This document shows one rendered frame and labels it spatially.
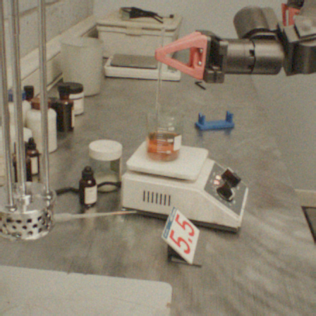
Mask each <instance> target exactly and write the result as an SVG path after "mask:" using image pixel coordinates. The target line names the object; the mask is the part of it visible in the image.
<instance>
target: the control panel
mask: <svg viewBox="0 0 316 316"><path fill-rule="evenodd" d="M224 171H225V169H223V168H222V167H221V166H219V165H218V164H217V163H216V162H214V163H213V166H212V170H211V172H210V175H209V178H208V179H207V182H206V184H205V187H204V191H205V192H207V193H208V194H210V195H211V196H212V197H213V198H214V199H215V200H218V201H220V203H222V204H223V205H225V206H226V207H228V208H229V209H230V210H231V211H232V212H233V213H235V214H236V215H238V216H240V215H241V209H242V206H243V200H244V197H245V192H246V188H247V185H246V184H244V183H243V182H241V181H240V182H239V184H238V185H237V186H236V187H235V188H233V187H232V189H233V191H234V193H235V195H234V196H233V199H232V201H231V202H228V201H225V200H223V199H221V198H220V197H219V195H218V194H217V192H216V189H217V187H221V186H222V185H223V184H224V183H225V182H224V181H223V179H222V178H221V175H222V174H223V172H224ZM216 176H218V177H220V179H218V178H217V177H216ZM214 181H218V184H216V183H215V182H214Z"/></svg>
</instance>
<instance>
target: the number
mask: <svg viewBox="0 0 316 316"><path fill-rule="evenodd" d="M195 232H196V228H195V227H194V226H193V225H192V224H191V223H190V222H189V221H188V220H187V219H186V218H185V217H183V216H182V215H181V214H180V213H179V212H178V211H177V210H176V214H175V217H174V220H173V222H172V225H171V228H170V231H169V237H168V238H167V239H168V240H170V241H171V242H172V243H173V244H174V245H175V246H176V247H177V248H178V249H179V250H180V251H181V252H182V253H183V254H184V255H185V256H186V257H187V258H188V259H190V252H191V249H192V246H193V241H194V238H195Z"/></svg>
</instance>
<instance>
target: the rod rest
mask: <svg viewBox="0 0 316 316"><path fill-rule="evenodd" d="M232 118H233V114H230V111H226V119H223V120H214V121H205V116H203V115H202V114H201V113H199V114H198V120H197V122H195V127H197V128H198V129H200V130H208V129H215V128H231V127H234V122H232Z"/></svg>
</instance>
